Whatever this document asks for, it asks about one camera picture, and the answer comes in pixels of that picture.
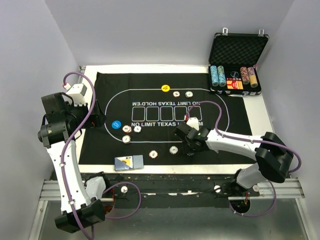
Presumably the green chip row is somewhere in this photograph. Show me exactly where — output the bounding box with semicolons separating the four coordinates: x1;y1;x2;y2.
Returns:
217;65;226;87

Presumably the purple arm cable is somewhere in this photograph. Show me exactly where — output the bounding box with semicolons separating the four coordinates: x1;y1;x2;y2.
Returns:
61;71;142;240
184;100;302;218

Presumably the yellow round dealer button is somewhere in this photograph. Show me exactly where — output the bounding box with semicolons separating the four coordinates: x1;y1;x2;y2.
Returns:
161;84;171;92

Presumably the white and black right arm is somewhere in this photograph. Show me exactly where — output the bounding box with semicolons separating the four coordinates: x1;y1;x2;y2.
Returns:
173;122;294;196

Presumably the blue small blind button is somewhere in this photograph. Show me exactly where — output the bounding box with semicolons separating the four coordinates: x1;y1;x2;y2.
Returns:
111;120;122;130

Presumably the black aluminium poker chip case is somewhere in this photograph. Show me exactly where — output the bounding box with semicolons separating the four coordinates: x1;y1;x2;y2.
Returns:
208;27;269;97

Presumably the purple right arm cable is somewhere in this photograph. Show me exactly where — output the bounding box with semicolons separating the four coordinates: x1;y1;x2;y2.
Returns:
184;100;302;218

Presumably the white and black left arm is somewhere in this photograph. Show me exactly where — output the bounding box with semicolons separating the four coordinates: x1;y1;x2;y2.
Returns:
37;92;111;233

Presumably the aluminium mounting rail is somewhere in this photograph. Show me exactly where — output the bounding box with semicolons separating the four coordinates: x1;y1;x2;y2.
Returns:
39;177;306;201

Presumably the black poker table mat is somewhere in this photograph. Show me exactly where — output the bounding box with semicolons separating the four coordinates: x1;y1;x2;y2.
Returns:
79;72;253;165

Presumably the blue playing card deck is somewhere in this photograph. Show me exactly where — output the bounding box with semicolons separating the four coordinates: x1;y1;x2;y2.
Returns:
114;155;144;171

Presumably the light blue chip row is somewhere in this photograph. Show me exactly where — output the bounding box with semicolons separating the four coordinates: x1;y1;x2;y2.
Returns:
210;65;219;87

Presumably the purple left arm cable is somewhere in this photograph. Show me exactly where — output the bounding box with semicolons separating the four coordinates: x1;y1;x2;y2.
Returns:
61;71;142;240

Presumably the red brown chip row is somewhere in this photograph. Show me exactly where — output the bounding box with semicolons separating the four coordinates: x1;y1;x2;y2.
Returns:
240;66;250;85

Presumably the red orange card box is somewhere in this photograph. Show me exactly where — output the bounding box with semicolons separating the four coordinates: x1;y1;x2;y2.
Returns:
226;77;244;90

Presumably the purple tan chip row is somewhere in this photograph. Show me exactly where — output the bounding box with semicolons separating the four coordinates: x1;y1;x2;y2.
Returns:
247;67;258;88

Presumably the red white chip near edge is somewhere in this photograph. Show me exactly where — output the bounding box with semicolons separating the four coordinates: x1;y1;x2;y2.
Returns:
148;150;158;159

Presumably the grey white 1 chip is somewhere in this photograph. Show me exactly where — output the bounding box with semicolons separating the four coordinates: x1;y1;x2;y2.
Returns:
122;135;131;144

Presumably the red white 100 chip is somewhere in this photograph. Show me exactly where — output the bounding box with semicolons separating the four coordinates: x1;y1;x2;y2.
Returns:
122;125;133;134

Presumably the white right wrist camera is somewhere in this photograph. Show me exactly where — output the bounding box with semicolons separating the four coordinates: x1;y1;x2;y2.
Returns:
186;117;200;131

